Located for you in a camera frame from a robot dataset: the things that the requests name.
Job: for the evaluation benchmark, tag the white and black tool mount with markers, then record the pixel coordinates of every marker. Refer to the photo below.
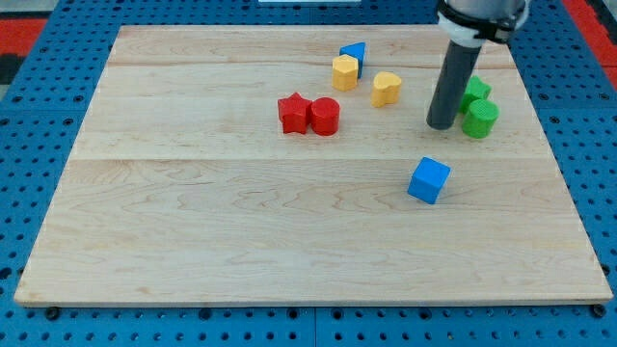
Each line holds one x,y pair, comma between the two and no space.
470,23

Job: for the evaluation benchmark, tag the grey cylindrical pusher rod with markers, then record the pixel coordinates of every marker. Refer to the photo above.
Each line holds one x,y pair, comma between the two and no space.
458,64

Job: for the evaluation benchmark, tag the yellow heart block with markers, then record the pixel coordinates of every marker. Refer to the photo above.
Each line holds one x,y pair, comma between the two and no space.
386,88

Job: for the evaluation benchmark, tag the green star block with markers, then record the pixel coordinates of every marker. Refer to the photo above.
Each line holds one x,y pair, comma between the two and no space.
475,89

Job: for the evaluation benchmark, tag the green cylinder block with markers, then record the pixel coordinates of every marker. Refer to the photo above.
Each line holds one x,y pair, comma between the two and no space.
480,118

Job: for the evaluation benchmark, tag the blue triangle block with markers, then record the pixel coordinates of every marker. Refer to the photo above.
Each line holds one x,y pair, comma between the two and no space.
355,50

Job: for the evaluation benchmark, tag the blue cube block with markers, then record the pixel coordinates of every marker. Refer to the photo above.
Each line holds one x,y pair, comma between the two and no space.
428,180

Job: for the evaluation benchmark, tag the yellow hexagon block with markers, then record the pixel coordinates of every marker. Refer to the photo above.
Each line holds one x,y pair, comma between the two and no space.
345,70

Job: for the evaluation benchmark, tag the red cylinder block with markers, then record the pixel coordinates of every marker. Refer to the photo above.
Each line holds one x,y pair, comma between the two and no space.
324,116

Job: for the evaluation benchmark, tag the red star block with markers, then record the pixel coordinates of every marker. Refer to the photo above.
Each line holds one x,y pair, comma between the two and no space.
294,113

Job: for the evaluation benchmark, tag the wooden board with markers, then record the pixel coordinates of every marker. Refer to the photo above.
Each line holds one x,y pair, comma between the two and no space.
181,190

